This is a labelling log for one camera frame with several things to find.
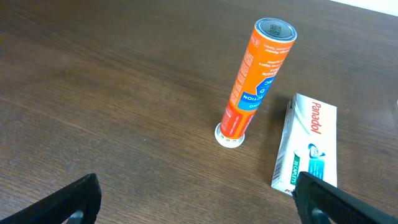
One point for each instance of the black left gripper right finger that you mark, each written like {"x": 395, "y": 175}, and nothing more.
{"x": 318, "y": 202}

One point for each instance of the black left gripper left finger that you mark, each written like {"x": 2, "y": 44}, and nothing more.
{"x": 78, "y": 202}

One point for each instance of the white Panadol box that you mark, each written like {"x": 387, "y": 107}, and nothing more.
{"x": 308, "y": 143}

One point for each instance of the orange tablet tube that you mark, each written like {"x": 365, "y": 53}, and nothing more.
{"x": 268, "y": 46}

